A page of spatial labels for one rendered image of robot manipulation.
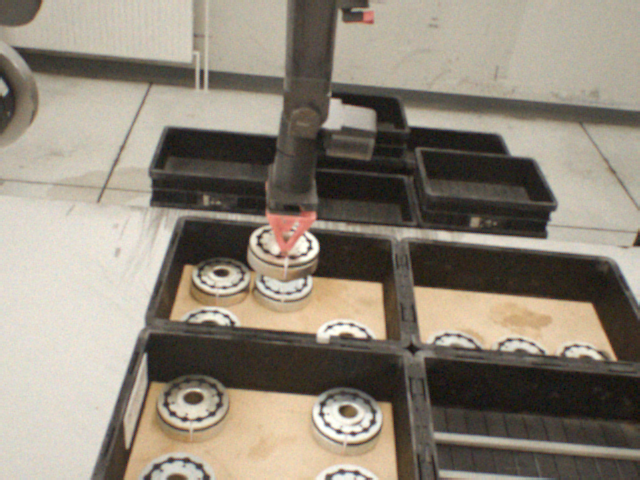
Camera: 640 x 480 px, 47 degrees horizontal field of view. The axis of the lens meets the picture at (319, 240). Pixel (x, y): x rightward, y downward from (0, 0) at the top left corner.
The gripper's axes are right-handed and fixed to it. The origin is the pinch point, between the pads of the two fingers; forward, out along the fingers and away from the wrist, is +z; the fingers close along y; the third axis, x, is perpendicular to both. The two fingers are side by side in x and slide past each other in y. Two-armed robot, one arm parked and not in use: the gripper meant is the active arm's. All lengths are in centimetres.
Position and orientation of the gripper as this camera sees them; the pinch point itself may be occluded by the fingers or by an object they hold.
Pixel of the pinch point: (285, 236)
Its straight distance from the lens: 109.2
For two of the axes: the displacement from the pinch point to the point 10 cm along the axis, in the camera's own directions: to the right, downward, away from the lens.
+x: -9.9, -0.8, -1.4
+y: -0.7, -5.6, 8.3
